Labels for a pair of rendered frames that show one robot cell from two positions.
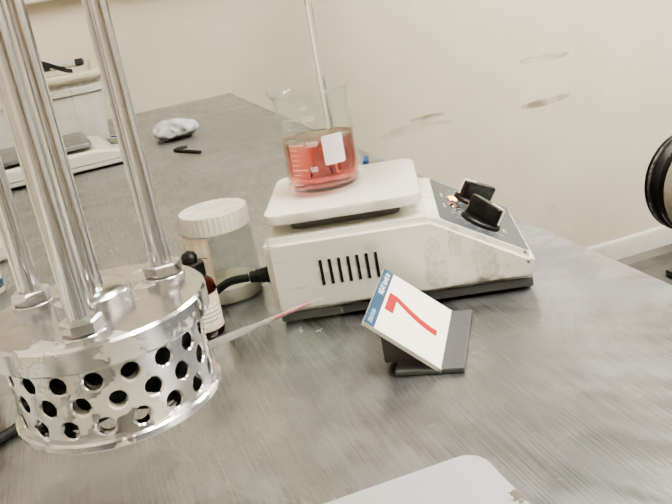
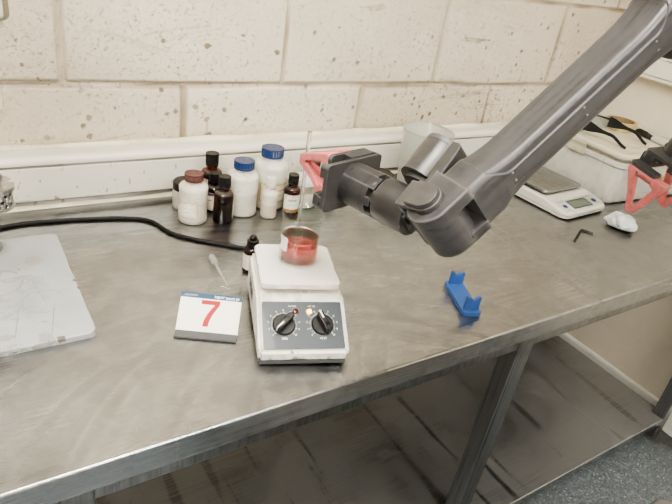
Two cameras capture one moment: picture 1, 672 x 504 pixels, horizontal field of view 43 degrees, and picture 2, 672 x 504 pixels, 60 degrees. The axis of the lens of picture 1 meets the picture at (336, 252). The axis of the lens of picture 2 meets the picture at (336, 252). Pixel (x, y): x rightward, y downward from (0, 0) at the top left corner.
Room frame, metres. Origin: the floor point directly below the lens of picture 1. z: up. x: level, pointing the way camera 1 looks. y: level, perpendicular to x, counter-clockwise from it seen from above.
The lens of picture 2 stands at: (0.43, -0.76, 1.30)
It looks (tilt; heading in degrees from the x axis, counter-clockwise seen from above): 29 degrees down; 68
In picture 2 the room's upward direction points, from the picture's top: 10 degrees clockwise
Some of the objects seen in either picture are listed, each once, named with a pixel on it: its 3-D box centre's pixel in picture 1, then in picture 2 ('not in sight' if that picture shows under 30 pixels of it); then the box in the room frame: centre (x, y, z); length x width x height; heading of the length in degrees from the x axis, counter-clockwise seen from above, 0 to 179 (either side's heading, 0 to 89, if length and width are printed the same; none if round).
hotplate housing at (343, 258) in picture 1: (383, 235); (295, 298); (0.67, -0.04, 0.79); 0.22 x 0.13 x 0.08; 85
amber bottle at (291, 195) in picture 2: not in sight; (292, 193); (0.75, 0.34, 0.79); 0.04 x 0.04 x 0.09
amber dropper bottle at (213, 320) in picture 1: (197, 292); (252, 252); (0.63, 0.11, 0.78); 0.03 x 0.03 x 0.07
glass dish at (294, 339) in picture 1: (308, 330); (224, 291); (0.57, 0.03, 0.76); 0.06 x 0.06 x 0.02
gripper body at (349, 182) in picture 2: not in sight; (363, 188); (0.72, -0.11, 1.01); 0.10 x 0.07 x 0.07; 28
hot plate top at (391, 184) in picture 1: (343, 190); (295, 265); (0.67, -0.01, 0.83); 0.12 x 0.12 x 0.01; 85
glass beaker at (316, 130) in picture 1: (315, 140); (300, 236); (0.68, 0.00, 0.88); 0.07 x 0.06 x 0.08; 63
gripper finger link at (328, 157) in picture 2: not in sight; (330, 167); (0.69, -0.04, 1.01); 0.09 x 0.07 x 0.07; 118
